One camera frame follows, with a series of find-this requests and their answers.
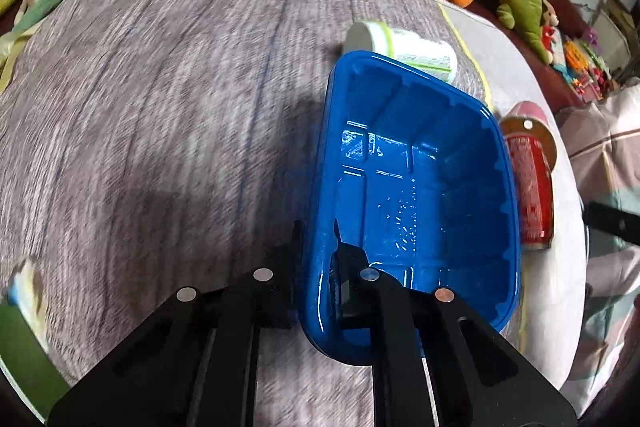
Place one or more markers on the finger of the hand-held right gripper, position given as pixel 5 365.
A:
pixel 615 224

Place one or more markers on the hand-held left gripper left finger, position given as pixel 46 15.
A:
pixel 292 257

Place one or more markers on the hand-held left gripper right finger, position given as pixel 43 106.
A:
pixel 350 267

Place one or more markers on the blue plastic tray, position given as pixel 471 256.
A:
pixel 425 182

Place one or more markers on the pink and grey plaid quilt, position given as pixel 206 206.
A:
pixel 610 147

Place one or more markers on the red drink can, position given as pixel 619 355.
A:
pixel 532 187

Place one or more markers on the pink paper cup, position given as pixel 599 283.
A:
pixel 525 109

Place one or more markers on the pile of colourful toys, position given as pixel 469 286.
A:
pixel 585 62

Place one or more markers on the grey-pink tablecloth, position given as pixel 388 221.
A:
pixel 175 107

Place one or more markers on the cardboard box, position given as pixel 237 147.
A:
pixel 612 27

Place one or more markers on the small red doll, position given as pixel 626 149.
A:
pixel 549 27

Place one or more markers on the dark red leather sofa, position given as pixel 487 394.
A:
pixel 565 7

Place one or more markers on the white cup with green label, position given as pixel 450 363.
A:
pixel 415 49

